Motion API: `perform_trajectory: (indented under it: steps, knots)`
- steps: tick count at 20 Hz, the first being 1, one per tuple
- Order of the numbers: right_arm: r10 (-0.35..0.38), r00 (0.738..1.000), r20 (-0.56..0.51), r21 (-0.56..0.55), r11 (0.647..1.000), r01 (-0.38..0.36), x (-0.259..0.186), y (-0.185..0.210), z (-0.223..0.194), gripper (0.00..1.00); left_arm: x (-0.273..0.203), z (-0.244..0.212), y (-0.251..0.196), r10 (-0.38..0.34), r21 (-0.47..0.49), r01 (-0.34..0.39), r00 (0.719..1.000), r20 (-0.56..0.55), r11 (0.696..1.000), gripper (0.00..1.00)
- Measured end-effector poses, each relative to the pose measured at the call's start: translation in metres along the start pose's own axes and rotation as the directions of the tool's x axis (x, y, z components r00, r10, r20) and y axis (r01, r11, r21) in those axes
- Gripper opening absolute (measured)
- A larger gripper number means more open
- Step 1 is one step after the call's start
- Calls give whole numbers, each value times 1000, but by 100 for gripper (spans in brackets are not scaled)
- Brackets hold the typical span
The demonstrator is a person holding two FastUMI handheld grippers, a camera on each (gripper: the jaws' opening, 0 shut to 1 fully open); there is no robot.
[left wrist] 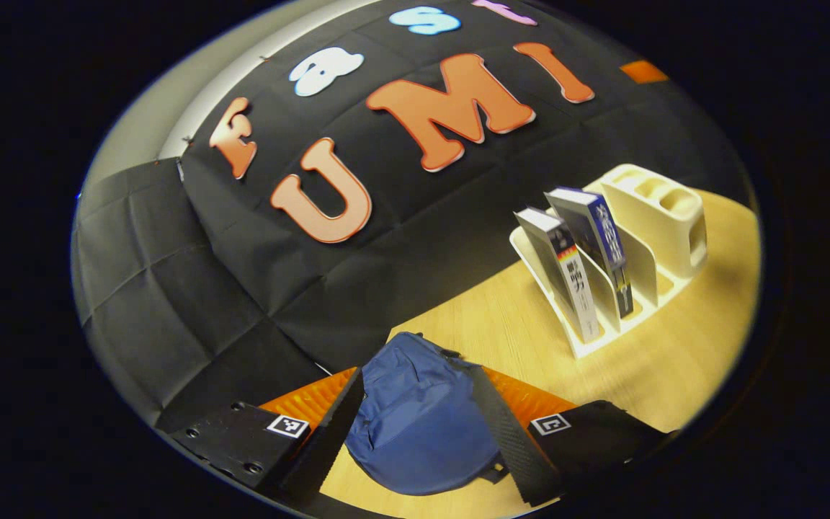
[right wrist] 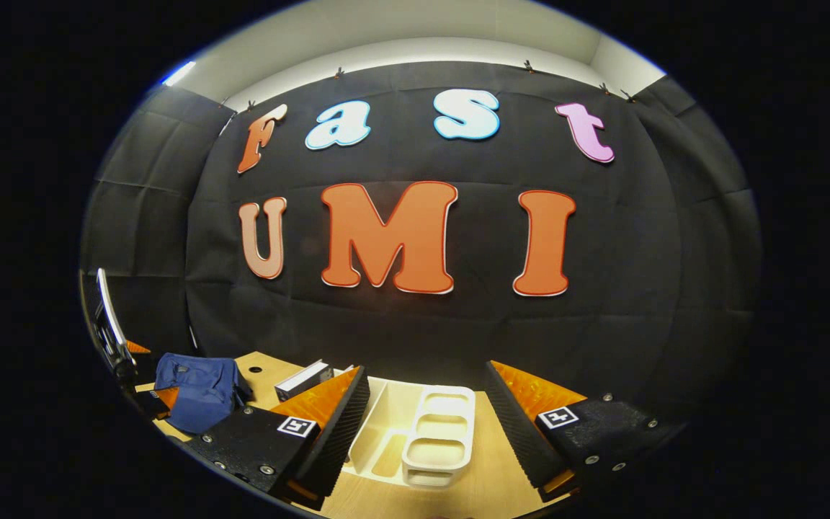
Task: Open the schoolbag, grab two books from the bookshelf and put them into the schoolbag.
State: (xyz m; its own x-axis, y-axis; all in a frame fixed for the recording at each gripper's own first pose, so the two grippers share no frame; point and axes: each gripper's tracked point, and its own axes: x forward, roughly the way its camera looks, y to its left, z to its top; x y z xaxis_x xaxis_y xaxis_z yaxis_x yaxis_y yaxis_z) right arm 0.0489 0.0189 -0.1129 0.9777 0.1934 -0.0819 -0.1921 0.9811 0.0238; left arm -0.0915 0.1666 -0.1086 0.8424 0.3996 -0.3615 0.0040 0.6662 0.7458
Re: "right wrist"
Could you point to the white bookshelf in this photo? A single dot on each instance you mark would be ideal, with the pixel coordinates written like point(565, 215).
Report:
point(444, 432)

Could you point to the book with black cover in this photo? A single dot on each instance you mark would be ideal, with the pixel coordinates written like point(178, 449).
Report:
point(303, 380)

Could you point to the ceiling light strip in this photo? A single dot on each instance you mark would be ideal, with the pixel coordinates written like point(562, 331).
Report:
point(179, 73)

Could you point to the row of small cloth clamps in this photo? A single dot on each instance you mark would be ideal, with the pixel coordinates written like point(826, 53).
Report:
point(528, 67)

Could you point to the blue schoolbag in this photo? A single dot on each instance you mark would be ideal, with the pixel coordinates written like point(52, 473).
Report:
point(199, 393)

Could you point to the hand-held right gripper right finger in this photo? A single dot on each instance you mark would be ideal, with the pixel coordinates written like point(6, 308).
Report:
point(516, 432)

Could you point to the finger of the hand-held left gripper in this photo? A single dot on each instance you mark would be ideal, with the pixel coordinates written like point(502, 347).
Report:
point(152, 400)
point(135, 348)

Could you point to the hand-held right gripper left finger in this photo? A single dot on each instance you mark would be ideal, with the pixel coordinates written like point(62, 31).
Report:
point(332, 440)

